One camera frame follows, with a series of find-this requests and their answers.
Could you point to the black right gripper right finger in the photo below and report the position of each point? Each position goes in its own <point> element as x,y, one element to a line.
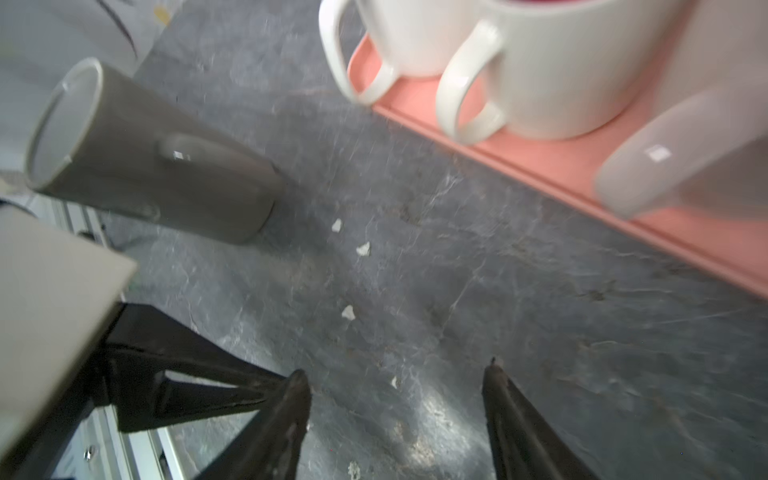
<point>523,444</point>

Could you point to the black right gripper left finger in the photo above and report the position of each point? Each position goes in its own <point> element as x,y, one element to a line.
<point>269,446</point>

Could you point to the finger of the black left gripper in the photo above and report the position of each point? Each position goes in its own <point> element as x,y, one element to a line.
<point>158,372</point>

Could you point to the pink mug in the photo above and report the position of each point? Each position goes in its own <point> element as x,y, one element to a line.
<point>706,145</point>

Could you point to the cream mug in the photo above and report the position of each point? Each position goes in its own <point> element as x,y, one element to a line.
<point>550,70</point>

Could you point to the white ribbed mug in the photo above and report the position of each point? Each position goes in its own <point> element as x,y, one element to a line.
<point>414,39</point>

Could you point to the light grey mug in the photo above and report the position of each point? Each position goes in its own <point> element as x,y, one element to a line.
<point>58,294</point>

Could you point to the dark grey mug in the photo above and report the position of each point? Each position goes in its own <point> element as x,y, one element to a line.
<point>106,142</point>

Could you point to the pink plastic tray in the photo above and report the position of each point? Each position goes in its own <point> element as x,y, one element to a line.
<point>732,250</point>

